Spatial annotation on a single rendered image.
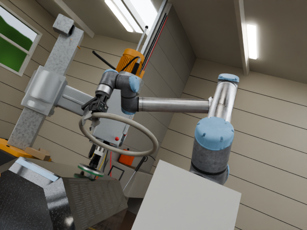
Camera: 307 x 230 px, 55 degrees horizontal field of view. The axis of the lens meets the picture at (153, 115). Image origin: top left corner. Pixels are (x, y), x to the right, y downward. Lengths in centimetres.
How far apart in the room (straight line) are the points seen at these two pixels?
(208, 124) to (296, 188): 582
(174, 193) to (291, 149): 599
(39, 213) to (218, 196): 115
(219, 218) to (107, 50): 821
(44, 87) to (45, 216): 137
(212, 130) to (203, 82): 641
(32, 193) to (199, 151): 111
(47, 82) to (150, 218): 200
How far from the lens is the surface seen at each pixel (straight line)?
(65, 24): 298
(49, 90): 287
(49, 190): 188
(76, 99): 295
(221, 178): 126
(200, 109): 174
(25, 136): 295
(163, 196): 112
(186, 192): 109
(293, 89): 736
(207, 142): 113
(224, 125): 118
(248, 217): 688
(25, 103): 292
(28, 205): 193
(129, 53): 310
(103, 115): 156
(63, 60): 298
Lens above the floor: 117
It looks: 8 degrees up
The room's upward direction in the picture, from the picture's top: 23 degrees clockwise
